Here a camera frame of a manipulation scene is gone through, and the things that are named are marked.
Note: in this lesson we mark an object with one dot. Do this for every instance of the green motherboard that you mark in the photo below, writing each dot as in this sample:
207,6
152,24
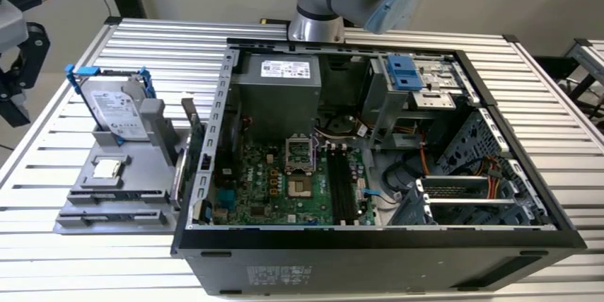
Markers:
255,178

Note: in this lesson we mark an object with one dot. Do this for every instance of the grey parts rack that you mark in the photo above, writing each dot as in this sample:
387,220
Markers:
141,171

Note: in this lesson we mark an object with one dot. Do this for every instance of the grey slatted side table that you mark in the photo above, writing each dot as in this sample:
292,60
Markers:
589,51

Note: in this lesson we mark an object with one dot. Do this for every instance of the yellow black plug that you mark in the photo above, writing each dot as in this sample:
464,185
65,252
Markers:
271,21

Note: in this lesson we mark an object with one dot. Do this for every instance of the CPU socket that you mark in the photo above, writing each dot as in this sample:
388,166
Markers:
300,187

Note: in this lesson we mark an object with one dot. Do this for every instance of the silver CPU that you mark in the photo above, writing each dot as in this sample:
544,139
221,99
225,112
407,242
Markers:
105,169

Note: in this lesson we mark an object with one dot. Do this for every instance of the black case fan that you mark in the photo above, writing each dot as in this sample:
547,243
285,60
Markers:
227,146

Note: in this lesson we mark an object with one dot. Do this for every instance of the thin metal locking lever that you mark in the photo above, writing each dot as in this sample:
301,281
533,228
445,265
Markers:
313,153

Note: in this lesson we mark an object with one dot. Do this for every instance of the hard disk in blue carrier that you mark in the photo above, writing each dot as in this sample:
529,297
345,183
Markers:
115,107

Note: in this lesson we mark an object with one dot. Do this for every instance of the black open PC case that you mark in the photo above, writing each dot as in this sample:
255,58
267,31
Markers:
377,266

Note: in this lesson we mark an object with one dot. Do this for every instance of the graphics card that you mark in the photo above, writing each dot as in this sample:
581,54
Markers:
193,146

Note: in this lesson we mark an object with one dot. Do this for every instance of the grey power supply unit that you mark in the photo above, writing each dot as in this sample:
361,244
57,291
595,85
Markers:
279,104

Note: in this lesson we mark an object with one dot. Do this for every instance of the blue plastic bay latch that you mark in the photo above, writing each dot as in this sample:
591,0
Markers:
403,74

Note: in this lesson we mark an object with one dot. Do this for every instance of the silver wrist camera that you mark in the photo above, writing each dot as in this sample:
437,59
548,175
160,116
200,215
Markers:
9,22

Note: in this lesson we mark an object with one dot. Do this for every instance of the grey metal drive bay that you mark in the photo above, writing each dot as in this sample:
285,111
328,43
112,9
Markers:
387,114

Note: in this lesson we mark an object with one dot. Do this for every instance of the grey metal disk bay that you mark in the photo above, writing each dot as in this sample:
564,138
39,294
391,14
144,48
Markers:
467,201

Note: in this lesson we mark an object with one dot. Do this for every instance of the black RAM slot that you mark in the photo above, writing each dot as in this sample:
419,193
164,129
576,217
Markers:
345,183
340,183
333,183
351,183

